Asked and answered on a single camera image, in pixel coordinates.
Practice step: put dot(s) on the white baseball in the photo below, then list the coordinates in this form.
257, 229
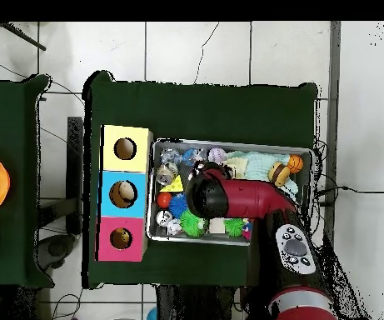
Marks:
217, 155

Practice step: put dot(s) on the mint green cloth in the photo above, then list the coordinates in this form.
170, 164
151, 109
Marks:
258, 166

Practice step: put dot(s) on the brown plush toy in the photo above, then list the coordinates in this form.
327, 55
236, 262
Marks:
122, 237

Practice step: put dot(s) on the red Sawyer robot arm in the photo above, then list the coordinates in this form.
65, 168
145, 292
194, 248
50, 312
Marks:
255, 200

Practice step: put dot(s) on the wooden box with three holes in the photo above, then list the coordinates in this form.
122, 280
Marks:
138, 206

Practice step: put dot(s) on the shallow mesh bin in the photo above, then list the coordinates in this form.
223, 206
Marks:
160, 235

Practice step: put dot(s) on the yellow cheese wedge toy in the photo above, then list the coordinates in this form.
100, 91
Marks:
175, 186

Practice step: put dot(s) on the blue spiky ball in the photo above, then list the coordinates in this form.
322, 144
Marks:
177, 205

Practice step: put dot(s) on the red ball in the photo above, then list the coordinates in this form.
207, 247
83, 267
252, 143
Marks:
164, 200

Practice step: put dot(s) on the green spiky ball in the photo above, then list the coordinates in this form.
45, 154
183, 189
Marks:
191, 226

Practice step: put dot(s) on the silver drink can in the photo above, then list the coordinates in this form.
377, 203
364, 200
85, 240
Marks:
164, 218

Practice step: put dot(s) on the dark green table cloth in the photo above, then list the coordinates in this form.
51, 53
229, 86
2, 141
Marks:
205, 113
5, 116

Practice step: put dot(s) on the toy hamburger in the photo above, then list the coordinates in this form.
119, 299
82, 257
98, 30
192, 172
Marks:
278, 173

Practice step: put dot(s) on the small orange basketball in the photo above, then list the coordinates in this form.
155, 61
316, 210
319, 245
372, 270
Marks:
295, 163

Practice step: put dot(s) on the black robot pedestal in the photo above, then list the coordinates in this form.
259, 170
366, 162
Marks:
195, 306

